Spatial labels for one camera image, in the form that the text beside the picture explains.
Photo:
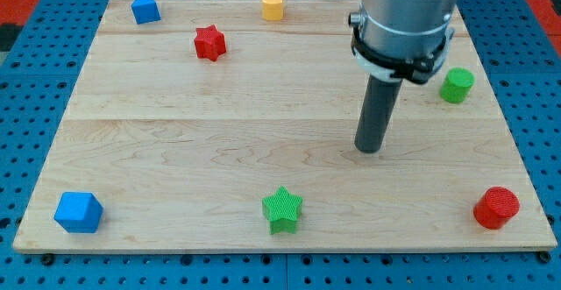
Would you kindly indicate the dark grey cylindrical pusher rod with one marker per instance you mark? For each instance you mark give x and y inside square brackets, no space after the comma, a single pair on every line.
[376,112]

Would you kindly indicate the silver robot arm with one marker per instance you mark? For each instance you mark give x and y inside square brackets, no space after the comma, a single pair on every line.
[396,41]

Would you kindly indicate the green star block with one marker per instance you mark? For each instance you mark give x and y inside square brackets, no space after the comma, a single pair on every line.
[282,211]

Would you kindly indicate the red star block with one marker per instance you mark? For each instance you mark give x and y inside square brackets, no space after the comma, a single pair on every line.
[209,43]

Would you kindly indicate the blue cube block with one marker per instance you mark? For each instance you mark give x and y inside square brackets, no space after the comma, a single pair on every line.
[78,212]

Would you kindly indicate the green cylinder block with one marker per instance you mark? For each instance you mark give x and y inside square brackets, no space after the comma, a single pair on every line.
[457,85]

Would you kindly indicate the yellow heart block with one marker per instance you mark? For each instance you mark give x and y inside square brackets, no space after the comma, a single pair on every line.
[272,10]

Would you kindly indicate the red cylinder block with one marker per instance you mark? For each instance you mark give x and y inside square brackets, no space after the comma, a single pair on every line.
[496,207]

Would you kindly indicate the light wooden board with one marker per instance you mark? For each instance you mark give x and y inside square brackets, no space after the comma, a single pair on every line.
[180,151]

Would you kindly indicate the blue pentagon block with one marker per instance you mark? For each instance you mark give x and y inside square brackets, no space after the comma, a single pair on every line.
[145,11]

